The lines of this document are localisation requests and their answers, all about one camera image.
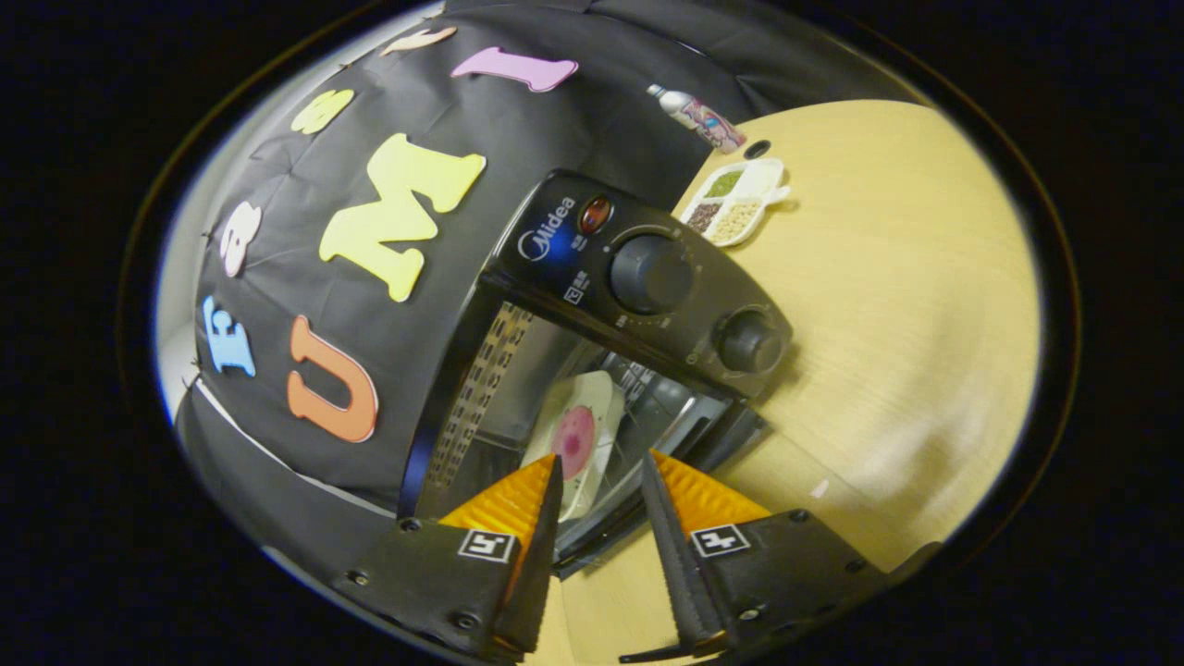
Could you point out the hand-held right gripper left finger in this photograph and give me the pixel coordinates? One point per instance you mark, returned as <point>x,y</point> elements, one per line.
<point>546,555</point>

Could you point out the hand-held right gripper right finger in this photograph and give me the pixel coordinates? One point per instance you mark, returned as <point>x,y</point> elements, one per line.
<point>671,555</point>

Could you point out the white plate with pink food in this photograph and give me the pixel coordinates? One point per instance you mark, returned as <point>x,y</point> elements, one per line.
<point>578,435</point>

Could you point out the black electric oven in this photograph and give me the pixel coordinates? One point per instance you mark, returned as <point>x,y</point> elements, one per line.
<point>647,277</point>

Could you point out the white divided snack dish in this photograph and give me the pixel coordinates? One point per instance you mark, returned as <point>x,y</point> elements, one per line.
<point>735,208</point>

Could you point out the black backdrop cloth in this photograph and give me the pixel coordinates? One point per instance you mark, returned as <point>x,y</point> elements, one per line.
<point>296,231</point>

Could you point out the silver printed bottle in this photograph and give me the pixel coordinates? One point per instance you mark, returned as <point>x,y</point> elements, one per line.
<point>698,116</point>

